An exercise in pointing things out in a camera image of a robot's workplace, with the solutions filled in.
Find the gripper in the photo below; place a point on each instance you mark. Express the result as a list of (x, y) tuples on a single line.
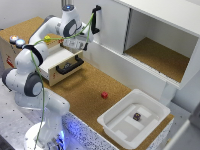
[(74, 42)]

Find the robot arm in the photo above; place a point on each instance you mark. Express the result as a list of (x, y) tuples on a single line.
[(23, 61)]

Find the wooden drawer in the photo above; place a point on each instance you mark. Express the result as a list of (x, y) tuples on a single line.
[(55, 61)]

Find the wooden drawer box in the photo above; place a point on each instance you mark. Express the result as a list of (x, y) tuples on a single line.
[(25, 28)]

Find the white sliding door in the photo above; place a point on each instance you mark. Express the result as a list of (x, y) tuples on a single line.
[(113, 23)]

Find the blue button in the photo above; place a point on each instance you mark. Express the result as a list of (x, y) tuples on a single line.
[(20, 42)]

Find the red button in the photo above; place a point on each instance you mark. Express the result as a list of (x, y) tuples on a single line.
[(13, 38)]

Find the pink block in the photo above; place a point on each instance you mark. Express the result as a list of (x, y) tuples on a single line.
[(104, 95)]

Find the white cabinet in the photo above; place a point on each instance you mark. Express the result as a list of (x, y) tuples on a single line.
[(160, 20)]

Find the white plastic box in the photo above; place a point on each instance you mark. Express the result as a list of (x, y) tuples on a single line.
[(116, 125)]

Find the purple block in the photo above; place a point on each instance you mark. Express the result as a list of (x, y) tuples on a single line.
[(137, 116)]

